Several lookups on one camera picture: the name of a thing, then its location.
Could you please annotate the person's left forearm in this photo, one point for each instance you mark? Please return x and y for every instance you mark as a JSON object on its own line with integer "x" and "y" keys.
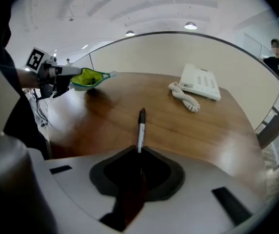
{"x": 28, "y": 78}

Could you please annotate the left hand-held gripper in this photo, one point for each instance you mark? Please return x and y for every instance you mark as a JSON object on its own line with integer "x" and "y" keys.
{"x": 45, "y": 77}

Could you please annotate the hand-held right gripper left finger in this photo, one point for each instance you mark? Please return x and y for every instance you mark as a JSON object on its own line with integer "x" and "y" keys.
{"x": 100, "y": 174}

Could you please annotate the round ceiling lamp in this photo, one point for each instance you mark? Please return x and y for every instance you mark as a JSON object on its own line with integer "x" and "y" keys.
{"x": 190, "y": 25}
{"x": 130, "y": 33}

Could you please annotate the white desk telephone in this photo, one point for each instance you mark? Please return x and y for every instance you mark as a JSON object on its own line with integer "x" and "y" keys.
{"x": 199, "y": 82}

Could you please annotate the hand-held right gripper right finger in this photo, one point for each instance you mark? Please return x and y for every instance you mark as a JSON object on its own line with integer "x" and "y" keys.
{"x": 176, "y": 177}

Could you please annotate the beige desk partition panel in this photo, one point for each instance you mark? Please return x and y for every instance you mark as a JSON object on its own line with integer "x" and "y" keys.
{"x": 178, "y": 55}

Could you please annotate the black and white marker pen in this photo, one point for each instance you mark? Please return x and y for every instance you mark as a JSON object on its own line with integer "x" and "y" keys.
{"x": 141, "y": 130}

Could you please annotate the dark metal railing frame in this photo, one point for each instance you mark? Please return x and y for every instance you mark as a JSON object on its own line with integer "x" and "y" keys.
{"x": 276, "y": 121}

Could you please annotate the green and yellow pencil pouch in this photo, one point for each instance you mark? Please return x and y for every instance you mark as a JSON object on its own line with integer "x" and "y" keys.
{"x": 88, "y": 80}

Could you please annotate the person's dark shirt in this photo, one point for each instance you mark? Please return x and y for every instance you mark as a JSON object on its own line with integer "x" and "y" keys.
{"x": 20, "y": 116}

